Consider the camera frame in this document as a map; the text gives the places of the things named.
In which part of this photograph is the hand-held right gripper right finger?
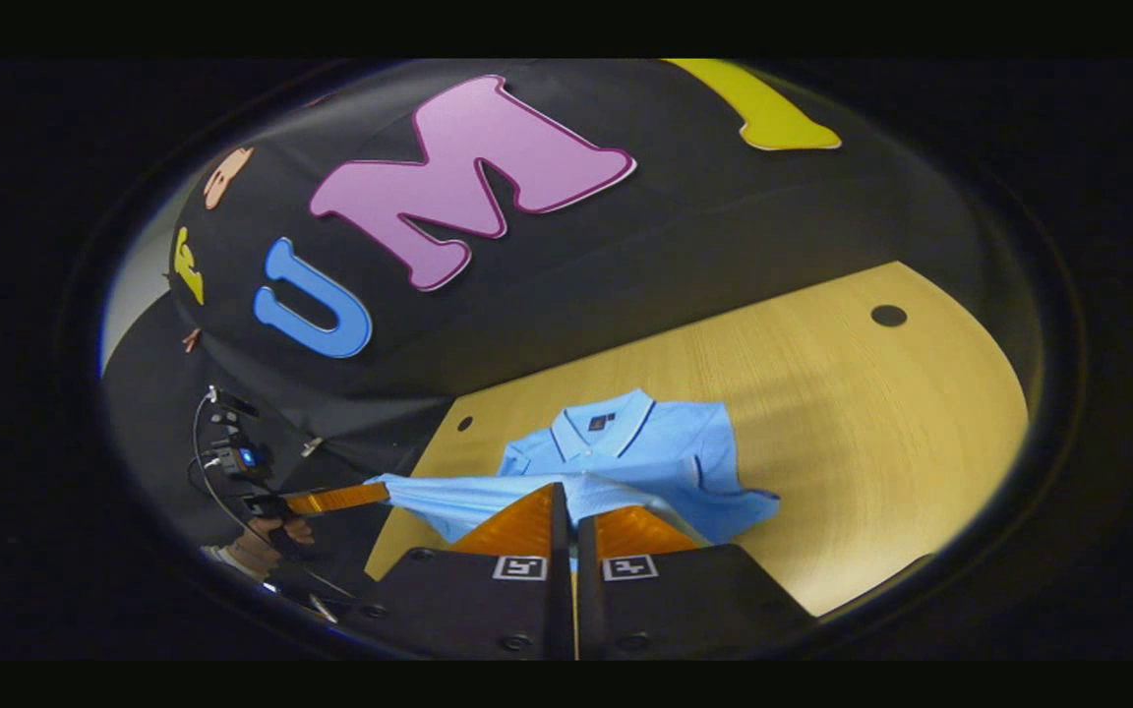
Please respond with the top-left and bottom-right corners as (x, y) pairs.
(576, 504), (815, 662)

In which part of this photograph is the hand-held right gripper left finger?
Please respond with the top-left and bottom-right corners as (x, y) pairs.
(355, 481), (576, 662)

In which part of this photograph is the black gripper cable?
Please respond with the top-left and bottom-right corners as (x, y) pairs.
(190, 391), (357, 603)

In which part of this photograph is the light blue T-shirt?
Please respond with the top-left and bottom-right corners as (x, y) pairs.
(370, 388), (782, 571)

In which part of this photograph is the black backdrop cloth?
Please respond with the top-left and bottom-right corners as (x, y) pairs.
(99, 59), (1044, 591)

